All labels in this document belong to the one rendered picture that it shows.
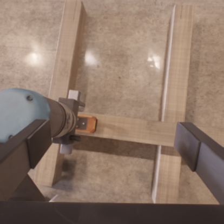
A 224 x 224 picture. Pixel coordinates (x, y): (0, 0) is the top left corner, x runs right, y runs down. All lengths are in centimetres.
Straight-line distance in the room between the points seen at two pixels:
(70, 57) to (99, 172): 64
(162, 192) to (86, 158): 42
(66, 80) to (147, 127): 49
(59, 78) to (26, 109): 65
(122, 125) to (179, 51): 48
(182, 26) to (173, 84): 30
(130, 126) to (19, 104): 50
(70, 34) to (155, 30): 48
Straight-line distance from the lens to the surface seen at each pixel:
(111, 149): 92
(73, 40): 98
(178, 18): 102
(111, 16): 114
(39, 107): 28
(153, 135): 71
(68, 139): 47
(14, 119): 29
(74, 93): 53
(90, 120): 68
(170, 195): 88
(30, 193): 34
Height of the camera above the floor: 90
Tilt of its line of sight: 81 degrees down
